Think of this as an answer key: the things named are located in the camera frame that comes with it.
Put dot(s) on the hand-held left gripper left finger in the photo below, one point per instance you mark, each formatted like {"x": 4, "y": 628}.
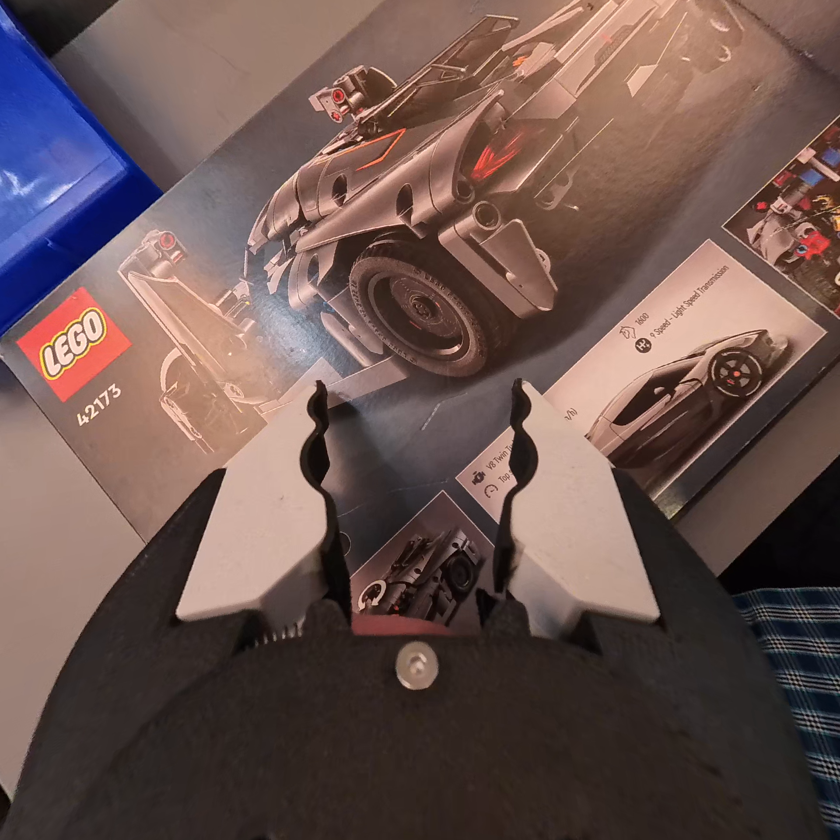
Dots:
{"x": 262, "y": 525}

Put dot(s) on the toy car set box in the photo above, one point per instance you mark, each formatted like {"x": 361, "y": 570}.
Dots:
{"x": 420, "y": 262}

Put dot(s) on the blue plaid clothing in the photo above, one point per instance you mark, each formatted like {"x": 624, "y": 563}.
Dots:
{"x": 797, "y": 689}

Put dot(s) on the blue plastic bin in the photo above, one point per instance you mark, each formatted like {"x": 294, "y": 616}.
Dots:
{"x": 59, "y": 177}

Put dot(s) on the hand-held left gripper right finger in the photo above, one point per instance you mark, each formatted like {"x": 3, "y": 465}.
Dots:
{"x": 577, "y": 525}

